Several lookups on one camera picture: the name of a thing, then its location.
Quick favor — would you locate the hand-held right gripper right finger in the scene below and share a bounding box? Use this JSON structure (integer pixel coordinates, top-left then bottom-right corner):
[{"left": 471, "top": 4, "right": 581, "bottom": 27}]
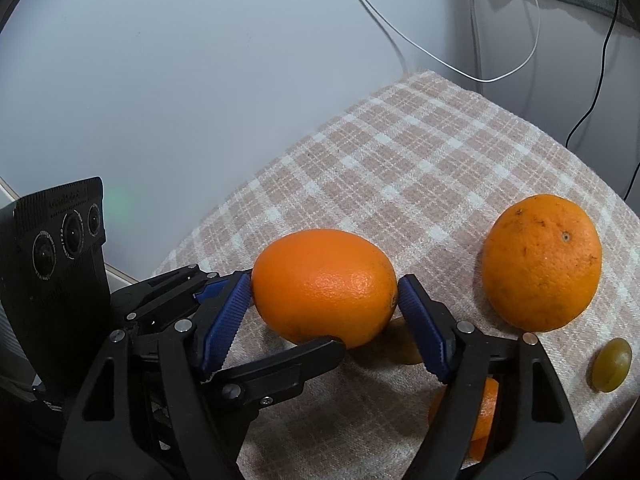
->
[{"left": 397, "top": 273, "right": 587, "bottom": 480}]

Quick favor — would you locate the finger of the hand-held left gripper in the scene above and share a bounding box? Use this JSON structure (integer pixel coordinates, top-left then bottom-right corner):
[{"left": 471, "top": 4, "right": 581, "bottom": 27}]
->
[
  {"left": 209, "top": 337, "right": 347, "bottom": 441},
  {"left": 111, "top": 263, "right": 237, "bottom": 333}
]

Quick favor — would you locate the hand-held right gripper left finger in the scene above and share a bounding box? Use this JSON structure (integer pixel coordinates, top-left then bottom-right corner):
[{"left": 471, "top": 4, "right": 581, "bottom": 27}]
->
[{"left": 56, "top": 271, "right": 253, "bottom": 480}]

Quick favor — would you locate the smooth orange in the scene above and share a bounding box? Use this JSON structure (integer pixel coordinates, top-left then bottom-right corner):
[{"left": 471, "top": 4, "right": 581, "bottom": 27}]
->
[{"left": 251, "top": 228, "right": 399, "bottom": 350}]

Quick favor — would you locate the small tangerine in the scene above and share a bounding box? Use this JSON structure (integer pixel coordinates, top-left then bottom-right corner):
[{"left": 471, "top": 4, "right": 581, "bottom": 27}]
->
[{"left": 428, "top": 377, "right": 501, "bottom": 463}]

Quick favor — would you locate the speckled orange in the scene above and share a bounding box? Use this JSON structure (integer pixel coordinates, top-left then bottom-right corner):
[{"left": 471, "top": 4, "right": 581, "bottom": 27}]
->
[{"left": 481, "top": 194, "right": 603, "bottom": 333}]

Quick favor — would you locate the green grape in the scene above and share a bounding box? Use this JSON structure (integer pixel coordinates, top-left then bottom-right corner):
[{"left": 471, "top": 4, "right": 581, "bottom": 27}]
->
[
  {"left": 591, "top": 337, "right": 633, "bottom": 393},
  {"left": 372, "top": 315, "right": 426, "bottom": 366}
]

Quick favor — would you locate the beige plaid cloth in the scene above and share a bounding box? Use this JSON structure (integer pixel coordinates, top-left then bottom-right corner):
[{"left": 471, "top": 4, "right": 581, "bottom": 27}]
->
[{"left": 150, "top": 70, "right": 640, "bottom": 480}]

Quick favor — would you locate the white cable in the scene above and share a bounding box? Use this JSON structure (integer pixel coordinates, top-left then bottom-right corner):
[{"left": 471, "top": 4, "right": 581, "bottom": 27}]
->
[{"left": 331, "top": 0, "right": 541, "bottom": 83}]

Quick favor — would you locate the black cable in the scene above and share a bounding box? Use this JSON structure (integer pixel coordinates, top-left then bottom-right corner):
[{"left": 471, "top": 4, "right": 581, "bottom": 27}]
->
[{"left": 564, "top": 0, "right": 621, "bottom": 147}]

